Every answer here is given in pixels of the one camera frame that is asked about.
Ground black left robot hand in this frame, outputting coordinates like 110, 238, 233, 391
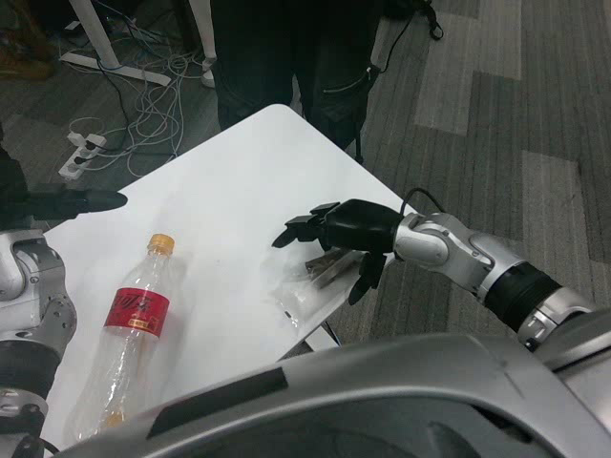
0, 123, 129, 235

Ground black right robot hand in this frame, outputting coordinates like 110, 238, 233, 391
270, 198, 407, 306

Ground leftover food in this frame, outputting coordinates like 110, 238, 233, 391
264, 247, 369, 328

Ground white power strip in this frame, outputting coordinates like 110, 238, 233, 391
57, 131, 107, 180

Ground person with tan boots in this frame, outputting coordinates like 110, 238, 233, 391
0, 31, 56, 81

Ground clear plastic bottle red label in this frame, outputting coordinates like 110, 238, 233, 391
64, 233, 177, 440

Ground silver robot chest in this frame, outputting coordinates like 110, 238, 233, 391
56, 333, 611, 458

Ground white office desk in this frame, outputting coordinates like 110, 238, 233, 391
59, 0, 173, 87

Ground person in green sweater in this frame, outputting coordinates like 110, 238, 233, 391
209, 0, 386, 154

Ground black backpack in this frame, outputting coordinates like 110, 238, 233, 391
381, 0, 445, 40

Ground person in white trousers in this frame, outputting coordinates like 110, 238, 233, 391
187, 0, 217, 89

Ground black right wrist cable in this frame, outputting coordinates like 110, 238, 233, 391
399, 187, 450, 217

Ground black hanging strap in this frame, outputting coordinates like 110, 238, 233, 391
351, 66, 379, 164

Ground tangled floor cables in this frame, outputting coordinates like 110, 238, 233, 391
56, 9, 225, 177

